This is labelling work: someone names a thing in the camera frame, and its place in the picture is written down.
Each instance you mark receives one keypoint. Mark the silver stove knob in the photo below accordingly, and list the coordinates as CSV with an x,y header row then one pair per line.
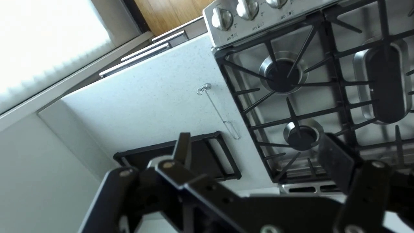
x,y
247,8
276,2
221,19

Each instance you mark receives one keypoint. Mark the small round gas burner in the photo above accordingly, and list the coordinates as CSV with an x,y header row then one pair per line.
x,y
302,136

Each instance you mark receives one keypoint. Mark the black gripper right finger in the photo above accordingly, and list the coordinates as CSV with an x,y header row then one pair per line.
x,y
366,195

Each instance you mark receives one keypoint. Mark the black rectangular tray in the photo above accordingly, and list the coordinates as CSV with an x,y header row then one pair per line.
x,y
202,156

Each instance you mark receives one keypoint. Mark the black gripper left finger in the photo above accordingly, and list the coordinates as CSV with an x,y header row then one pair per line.
x,y
121,195

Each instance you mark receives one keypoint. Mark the window with white blind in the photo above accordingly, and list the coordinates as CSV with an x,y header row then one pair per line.
x,y
43,43

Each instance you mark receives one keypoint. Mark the stainless steel gas stove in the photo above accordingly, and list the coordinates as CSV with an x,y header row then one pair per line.
x,y
318,99

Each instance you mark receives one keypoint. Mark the black cast iron grate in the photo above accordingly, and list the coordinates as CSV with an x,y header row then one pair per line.
x,y
328,47
383,30

